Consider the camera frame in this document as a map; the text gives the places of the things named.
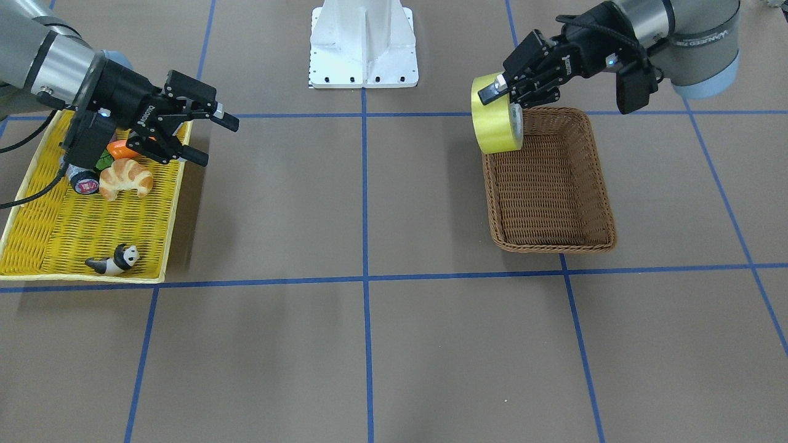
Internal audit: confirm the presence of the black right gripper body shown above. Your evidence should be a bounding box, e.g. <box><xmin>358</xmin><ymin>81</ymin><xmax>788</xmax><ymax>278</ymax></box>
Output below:
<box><xmin>92</xmin><ymin>58</ymin><xmax>217</xmax><ymax>162</ymax></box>

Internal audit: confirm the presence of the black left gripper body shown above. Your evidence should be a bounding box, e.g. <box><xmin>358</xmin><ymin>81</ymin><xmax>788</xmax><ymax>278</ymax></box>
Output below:
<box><xmin>503</xmin><ymin>2</ymin><xmax>622</xmax><ymax>108</ymax></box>

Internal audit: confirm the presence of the yellow tape roll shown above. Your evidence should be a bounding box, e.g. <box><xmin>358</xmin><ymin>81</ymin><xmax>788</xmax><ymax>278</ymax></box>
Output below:
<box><xmin>470</xmin><ymin>73</ymin><xmax>523</xmax><ymax>154</ymax></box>

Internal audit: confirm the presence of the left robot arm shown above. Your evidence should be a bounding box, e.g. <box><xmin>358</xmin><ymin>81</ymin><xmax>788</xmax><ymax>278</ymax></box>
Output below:
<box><xmin>471</xmin><ymin>1</ymin><xmax>741</xmax><ymax>114</ymax></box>

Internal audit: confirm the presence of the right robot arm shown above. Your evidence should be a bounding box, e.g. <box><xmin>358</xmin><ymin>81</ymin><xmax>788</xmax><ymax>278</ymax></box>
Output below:
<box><xmin>2</xmin><ymin>1</ymin><xmax>239</xmax><ymax>168</ymax></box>

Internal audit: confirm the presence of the brown wicker basket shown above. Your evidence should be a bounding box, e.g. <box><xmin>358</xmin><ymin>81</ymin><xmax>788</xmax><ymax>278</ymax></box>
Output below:
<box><xmin>482</xmin><ymin>107</ymin><xmax>618</xmax><ymax>254</ymax></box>

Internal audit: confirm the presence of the yellow woven basket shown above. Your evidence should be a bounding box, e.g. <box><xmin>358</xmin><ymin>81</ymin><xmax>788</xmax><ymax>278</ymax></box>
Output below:
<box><xmin>0</xmin><ymin>108</ymin><xmax>193</xmax><ymax>284</ymax></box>

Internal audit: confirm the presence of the orange toy carrot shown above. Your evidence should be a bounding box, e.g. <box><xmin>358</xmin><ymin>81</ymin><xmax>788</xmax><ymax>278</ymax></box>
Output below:
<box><xmin>95</xmin><ymin>140</ymin><xmax>142</xmax><ymax>173</ymax></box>

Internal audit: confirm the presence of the toy croissant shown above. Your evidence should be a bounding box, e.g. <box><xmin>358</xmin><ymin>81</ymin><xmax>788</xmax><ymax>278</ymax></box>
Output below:
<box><xmin>99</xmin><ymin>159</ymin><xmax>154</xmax><ymax>201</ymax></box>

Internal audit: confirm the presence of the small black-capped bottle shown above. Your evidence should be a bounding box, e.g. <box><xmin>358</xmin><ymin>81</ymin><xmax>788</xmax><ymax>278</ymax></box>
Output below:
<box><xmin>65</xmin><ymin>164</ymin><xmax>100</xmax><ymax>194</ymax></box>

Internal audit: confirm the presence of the panda figurine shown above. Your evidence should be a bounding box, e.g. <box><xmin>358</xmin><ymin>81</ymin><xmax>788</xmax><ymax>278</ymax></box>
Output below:
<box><xmin>84</xmin><ymin>244</ymin><xmax>140</xmax><ymax>276</ymax></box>

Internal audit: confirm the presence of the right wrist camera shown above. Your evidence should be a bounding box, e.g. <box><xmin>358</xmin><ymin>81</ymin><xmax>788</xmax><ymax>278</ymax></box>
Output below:
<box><xmin>62</xmin><ymin>110</ymin><xmax>118</xmax><ymax>169</ymax></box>

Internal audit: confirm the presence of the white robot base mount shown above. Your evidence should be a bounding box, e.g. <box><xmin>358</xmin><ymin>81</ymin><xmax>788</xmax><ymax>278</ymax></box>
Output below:
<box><xmin>308</xmin><ymin>1</ymin><xmax>419</xmax><ymax>89</ymax></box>

